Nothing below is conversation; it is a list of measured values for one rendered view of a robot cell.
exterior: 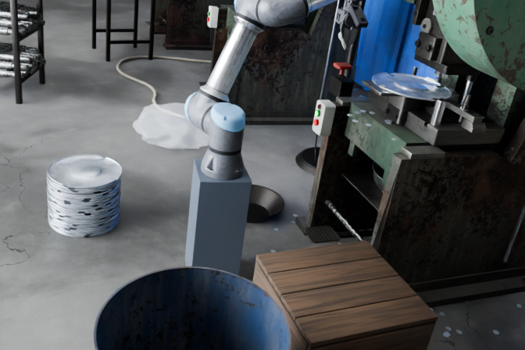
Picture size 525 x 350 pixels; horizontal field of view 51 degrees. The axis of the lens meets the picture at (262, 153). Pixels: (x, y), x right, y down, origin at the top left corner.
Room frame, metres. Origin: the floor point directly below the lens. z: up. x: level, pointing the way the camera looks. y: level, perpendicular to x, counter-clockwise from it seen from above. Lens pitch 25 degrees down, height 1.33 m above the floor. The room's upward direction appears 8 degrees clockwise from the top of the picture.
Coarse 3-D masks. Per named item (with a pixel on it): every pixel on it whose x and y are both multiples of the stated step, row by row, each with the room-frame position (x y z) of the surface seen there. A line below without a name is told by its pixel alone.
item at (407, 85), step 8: (376, 80) 1.97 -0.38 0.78; (384, 80) 1.99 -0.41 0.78; (392, 80) 2.00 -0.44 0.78; (400, 80) 2.00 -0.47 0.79; (408, 80) 2.01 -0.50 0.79; (416, 80) 2.05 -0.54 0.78; (424, 80) 2.07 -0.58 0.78; (432, 80) 2.07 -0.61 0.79; (384, 88) 1.87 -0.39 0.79; (392, 88) 1.90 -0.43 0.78; (400, 88) 1.92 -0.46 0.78; (408, 88) 1.91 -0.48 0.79; (416, 88) 1.93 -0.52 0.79; (424, 88) 1.94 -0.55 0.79; (432, 88) 1.98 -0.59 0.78; (440, 88) 1.99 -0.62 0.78; (408, 96) 1.83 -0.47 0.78; (416, 96) 1.85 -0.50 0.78; (424, 96) 1.86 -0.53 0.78; (432, 96) 1.88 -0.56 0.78; (440, 96) 1.89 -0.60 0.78; (448, 96) 1.89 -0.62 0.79
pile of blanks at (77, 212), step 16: (48, 192) 1.89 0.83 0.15; (64, 192) 1.84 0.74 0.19; (80, 192) 1.83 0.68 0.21; (96, 192) 1.87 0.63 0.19; (112, 192) 1.91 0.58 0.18; (48, 208) 1.88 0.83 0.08; (64, 208) 1.83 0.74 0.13; (80, 208) 1.83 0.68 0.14; (96, 208) 1.85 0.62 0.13; (112, 208) 1.92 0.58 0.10; (64, 224) 1.83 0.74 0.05; (80, 224) 1.84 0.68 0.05; (96, 224) 1.85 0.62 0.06; (112, 224) 1.92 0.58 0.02
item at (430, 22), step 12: (432, 0) 2.04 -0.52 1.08; (432, 12) 2.02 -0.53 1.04; (432, 24) 2.00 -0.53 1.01; (420, 36) 2.00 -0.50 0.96; (432, 36) 1.95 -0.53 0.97; (420, 48) 1.99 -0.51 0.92; (432, 48) 1.93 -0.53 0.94; (444, 48) 1.92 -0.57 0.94; (432, 60) 1.93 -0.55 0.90; (444, 60) 1.92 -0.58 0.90; (456, 60) 1.94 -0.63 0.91
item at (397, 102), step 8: (368, 80) 1.96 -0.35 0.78; (376, 88) 1.88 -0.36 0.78; (392, 96) 1.97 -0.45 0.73; (400, 96) 1.93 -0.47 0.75; (392, 104) 1.96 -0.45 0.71; (400, 104) 1.91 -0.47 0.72; (408, 104) 1.91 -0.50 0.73; (416, 104) 1.92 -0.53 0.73; (392, 112) 1.94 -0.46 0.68; (400, 112) 1.91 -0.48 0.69; (392, 120) 1.93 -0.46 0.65; (400, 120) 1.90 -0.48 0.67
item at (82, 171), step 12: (72, 156) 2.08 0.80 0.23; (84, 156) 2.09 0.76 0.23; (96, 156) 2.11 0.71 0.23; (48, 168) 1.94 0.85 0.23; (60, 168) 1.96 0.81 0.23; (72, 168) 1.97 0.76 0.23; (84, 168) 1.98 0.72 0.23; (96, 168) 2.00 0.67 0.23; (108, 168) 2.02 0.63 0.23; (120, 168) 2.04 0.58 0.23; (60, 180) 1.86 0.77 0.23; (72, 180) 1.88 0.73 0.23; (84, 180) 1.89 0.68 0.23; (96, 180) 1.90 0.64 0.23; (108, 180) 1.92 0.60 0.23
